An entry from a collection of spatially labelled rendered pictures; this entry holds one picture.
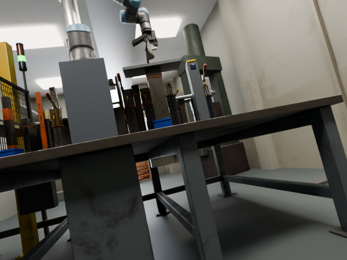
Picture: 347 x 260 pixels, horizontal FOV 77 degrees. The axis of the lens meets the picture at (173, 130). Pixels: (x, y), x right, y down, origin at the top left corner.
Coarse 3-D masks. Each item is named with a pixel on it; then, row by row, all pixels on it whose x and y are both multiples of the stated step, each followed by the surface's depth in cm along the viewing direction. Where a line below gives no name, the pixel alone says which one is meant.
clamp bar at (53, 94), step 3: (51, 87) 150; (54, 87) 151; (51, 90) 150; (54, 90) 150; (51, 93) 150; (54, 93) 150; (51, 96) 150; (54, 96) 150; (54, 99) 150; (57, 99) 152; (54, 102) 150; (57, 102) 151; (57, 105) 151
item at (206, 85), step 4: (208, 80) 158; (204, 84) 157; (208, 84) 157; (204, 88) 157; (208, 88) 157; (204, 92) 156; (208, 92) 157; (208, 96) 157; (208, 100) 157; (208, 104) 156; (212, 104) 157; (208, 108) 155; (212, 108) 155; (212, 112) 155; (212, 116) 154; (216, 116) 156
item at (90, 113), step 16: (64, 64) 99; (80, 64) 100; (96, 64) 102; (64, 80) 98; (80, 80) 99; (96, 80) 101; (64, 96) 97; (80, 96) 98; (96, 96) 100; (80, 112) 97; (96, 112) 98; (112, 112) 100; (80, 128) 96; (96, 128) 97; (112, 128) 99
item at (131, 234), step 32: (64, 160) 88; (96, 160) 91; (128, 160) 93; (64, 192) 86; (96, 192) 89; (128, 192) 91; (96, 224) 87; (128, 224) 89; (96, 256) 85; (128, 256) 87
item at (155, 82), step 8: (152, 72) 137; (160, 72) 138; (152, 80) 137; (160, 80) 138; (152, 88) 136; (160, 88) 137; (152, 96) 136; (160, 96) 136; (152, 104) 138; (160, 104) 136; (160, 112) 135; (168, 112) 135
